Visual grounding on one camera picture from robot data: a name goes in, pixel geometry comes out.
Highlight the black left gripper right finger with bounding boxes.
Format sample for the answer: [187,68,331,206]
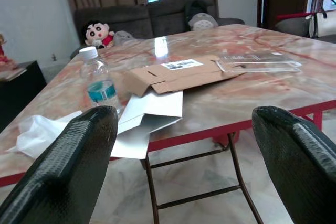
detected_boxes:
[251,105,336,224]

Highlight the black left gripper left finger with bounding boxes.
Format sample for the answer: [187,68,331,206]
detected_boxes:
[0,105,119,224]

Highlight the crumpled white tissue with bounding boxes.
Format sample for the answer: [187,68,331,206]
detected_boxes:
[5,111,83,159]

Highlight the black side cabinet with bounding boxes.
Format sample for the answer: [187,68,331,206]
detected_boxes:
[0,60,48,133]

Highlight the marble-top red folding table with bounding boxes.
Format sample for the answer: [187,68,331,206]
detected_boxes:
[0,24,336,224]

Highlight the clear water bottle teal label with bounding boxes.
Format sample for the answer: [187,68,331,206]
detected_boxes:
[78,46,123,116]

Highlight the folded white paper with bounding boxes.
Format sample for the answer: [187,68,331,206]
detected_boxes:
[110,90,184,159]

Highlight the clear plastic blister pack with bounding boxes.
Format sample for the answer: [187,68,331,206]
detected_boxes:
[217,50,303,74]

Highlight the flat book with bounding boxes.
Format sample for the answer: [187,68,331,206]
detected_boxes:
[0,67,28,82]

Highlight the red and gold figurine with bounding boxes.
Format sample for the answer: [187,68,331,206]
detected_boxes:
[0,34,16,70]

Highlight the dark grey two-seat sofa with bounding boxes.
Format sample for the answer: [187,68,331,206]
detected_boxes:
[274,16,336,44]

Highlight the Shin-chan plush doll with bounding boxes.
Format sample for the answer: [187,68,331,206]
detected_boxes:
[84,20,116,49]

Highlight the flat cardboard package with label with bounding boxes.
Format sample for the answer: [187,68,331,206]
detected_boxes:
[123,55,246,98]

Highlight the small grey Totoro plush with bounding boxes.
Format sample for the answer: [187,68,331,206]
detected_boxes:
[112,30,144,47]

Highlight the long red pole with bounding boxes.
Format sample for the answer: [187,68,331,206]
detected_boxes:
[276,11,313,21]

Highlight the dark grey long sofa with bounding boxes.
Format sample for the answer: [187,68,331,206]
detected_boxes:
[70,0,245,59]

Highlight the large grey Totoro plush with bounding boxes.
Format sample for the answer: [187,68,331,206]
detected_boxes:
[188,12,218,31]

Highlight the black cushion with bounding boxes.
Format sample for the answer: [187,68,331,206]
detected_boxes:
[184,0,215,23]

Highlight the white handbag with black straps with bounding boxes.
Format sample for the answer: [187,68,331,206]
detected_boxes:
[306,0,336,38]

